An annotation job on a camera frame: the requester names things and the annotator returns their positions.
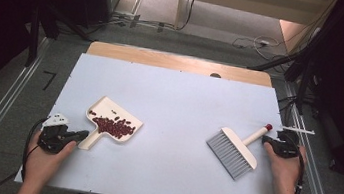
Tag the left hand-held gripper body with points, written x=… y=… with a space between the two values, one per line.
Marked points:
x=52 y=136

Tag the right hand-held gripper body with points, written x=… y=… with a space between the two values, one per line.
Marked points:
x=289 y=146

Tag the cream hand brush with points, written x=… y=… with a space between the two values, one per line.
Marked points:
x=240 y=151

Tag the pile of red beans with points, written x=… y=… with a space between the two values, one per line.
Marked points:
x=113 y=128

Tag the cream plastic dustpan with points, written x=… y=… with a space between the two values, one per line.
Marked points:
x=105 y=105

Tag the person's right hand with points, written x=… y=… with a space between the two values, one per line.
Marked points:
x=286 y=174

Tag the person's left hand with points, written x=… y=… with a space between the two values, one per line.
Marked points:
x=40 y=163

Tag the black metal stand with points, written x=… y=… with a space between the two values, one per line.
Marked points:
x=34 y=38
x=303 y=77

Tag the wooden table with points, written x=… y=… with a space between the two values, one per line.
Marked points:
x=165 y=59

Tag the grey power strip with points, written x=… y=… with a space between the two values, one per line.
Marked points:
x=125 y=17

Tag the light wooden furniture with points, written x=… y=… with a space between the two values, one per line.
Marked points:
x=256 y=0

